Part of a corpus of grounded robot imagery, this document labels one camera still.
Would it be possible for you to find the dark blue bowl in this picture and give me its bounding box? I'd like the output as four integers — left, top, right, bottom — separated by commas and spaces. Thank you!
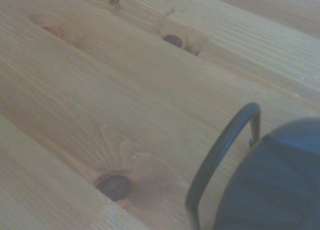
212, 117, 320, 230

